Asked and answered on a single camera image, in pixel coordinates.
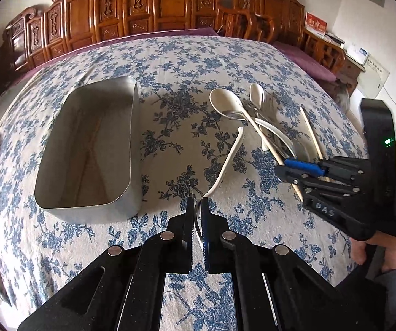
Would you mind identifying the small wooden cabinet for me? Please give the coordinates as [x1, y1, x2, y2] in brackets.
[337, 55, 365, 92]

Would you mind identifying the carved wooden bench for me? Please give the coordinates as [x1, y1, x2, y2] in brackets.
[303, 28, 346, 76]

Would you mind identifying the stack of papers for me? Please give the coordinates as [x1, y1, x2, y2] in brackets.
[325, 33, 346, 47]

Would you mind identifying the grey fluffy object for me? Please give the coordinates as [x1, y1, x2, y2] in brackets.
[334, 81, 353, 106]

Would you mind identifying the wooden chopstick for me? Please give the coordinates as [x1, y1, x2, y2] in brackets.
[299, 107, 325, 162]
[249, 112, 304, 202]

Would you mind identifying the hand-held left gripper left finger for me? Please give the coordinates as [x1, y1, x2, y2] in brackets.
[17, 196, 196, 331]

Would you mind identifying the rectangular metal tray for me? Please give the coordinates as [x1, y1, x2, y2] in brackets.
[33, 76, 141, 222]

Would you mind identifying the red desk calendar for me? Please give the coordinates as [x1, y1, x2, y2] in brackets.
[304, 12, 327, 38]

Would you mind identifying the purple seat cushion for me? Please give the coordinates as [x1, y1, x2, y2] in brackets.
[274, 41, 338, 83]

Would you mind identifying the white plastic spoon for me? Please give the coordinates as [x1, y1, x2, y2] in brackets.
[249, 83, 297, 157]
[209, 88, 271, 152]
[197, 127, 246, 202]

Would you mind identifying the wooden armchair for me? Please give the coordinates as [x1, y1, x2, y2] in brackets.
[217, 5, 276, 44]

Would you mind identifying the white box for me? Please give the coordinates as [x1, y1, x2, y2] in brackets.
[344, 43, 371, 64]

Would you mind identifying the blue floral bedsheet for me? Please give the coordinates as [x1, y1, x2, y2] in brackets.
[0, 34, 371, 331]

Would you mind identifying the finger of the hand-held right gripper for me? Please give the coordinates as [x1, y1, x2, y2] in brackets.
[285, 157, 369, 180]
[274, 165, 361, 197]

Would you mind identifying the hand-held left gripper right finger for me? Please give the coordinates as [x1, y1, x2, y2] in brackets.
[201, 196, 389, 331]

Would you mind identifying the white wall panel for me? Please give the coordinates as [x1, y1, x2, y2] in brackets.
[356, 58, 390, 100]

